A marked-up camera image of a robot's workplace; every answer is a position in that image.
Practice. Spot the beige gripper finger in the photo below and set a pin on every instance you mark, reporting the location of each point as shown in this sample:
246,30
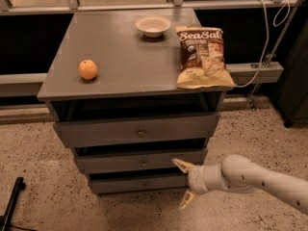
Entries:
189,197
184,166

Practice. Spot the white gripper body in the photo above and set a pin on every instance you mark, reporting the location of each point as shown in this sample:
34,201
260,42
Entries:
195,179

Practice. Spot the grey bottom drawer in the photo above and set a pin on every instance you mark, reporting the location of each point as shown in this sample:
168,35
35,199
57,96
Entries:
138,184

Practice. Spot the grey drawer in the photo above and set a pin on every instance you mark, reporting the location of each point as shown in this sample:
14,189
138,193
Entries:
138,184
131,161
124,131

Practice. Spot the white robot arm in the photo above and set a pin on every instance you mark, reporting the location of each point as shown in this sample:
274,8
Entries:
237,174

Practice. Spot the grey middle drawer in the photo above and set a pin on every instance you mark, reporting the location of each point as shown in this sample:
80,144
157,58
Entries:
131,161

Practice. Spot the grey top drawer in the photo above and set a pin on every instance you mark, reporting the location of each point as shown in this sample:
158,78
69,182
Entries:
124,131

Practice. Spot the grey wooden drawer cabinet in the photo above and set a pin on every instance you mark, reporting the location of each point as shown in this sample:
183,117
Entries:
137,105

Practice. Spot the metal diagonal pole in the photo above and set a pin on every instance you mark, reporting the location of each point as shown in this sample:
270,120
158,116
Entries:
266,59

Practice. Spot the sea salt chips bag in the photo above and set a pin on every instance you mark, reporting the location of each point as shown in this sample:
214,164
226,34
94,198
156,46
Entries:
202,58

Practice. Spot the dark cabinet at right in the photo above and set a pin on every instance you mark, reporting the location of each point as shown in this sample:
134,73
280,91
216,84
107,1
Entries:
290,93

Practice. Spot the orange fruit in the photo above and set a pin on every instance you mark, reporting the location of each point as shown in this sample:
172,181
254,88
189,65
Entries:
88,69

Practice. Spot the white paper bowl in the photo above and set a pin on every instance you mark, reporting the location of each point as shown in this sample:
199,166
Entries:
153,26

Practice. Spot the black bar on floor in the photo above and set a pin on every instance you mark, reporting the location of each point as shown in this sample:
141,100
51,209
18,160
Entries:
5,220

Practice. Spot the metal railing frame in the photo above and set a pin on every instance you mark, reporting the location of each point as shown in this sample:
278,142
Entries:
112,17

